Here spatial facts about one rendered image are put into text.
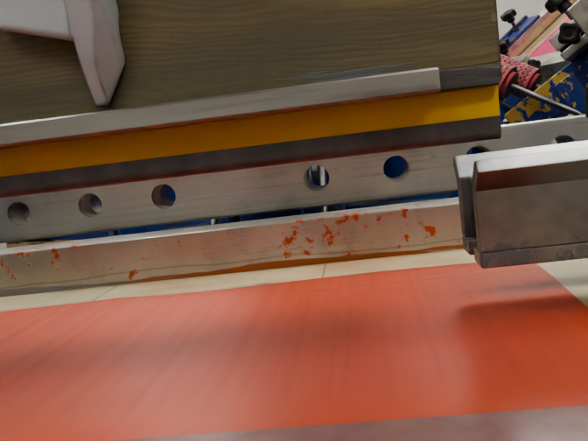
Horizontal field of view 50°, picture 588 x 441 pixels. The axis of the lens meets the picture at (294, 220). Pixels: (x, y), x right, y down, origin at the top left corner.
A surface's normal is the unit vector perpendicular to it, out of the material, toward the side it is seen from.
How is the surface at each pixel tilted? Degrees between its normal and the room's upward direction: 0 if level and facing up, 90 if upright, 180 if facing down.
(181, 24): 90
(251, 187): 90
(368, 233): 90
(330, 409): 0
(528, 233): 90
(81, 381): 0
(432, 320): 0
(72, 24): 104
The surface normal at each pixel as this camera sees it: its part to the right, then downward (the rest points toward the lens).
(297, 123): -0.07, 0.13
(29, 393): -0.12, -0.99
